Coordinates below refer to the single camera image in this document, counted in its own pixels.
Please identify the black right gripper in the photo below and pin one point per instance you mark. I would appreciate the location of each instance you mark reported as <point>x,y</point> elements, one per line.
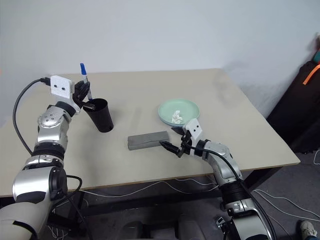
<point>186,145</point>

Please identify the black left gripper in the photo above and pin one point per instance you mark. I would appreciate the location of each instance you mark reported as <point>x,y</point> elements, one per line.
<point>88,106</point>

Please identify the blue capped white marker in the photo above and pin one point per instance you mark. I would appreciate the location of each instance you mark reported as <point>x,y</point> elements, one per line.
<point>82,68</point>

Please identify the white tissue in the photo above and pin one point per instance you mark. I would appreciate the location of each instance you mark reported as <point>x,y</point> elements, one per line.
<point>177,117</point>

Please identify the grey glasses case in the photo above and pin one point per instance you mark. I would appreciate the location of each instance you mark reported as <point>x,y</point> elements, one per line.
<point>147,140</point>

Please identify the green plate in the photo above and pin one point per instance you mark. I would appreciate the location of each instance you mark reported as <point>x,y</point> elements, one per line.
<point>187,107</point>

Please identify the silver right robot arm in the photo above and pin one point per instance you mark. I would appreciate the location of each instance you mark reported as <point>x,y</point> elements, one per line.
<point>225,162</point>

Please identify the blue plate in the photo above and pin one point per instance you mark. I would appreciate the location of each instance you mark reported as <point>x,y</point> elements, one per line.
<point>168,122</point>

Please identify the black plastic cup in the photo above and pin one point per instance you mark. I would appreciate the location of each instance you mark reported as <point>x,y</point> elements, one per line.
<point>102,117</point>

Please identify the small black device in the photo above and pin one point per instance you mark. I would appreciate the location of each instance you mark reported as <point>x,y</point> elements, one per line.
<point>222,225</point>

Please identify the dark rounded shape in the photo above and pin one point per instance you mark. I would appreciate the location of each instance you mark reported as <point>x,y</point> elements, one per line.
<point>135,231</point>

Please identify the large black bag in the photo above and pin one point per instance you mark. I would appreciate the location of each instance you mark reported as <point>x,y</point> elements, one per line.
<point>295,112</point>

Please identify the white sneaker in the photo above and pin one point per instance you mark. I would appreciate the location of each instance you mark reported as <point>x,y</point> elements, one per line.
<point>307,228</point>

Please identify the teal object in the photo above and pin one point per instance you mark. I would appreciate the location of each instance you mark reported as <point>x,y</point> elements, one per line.
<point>318,56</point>

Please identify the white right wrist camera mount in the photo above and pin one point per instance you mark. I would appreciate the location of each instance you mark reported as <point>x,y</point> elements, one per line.
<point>193,128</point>

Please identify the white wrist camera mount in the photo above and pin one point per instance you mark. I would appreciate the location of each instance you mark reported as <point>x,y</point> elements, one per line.
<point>61,86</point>
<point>193,128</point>

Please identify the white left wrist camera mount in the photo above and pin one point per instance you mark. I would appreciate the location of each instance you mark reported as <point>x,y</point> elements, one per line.
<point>61,86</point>

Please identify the black metal table frame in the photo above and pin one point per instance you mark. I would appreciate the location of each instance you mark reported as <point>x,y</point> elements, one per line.
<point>150,200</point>

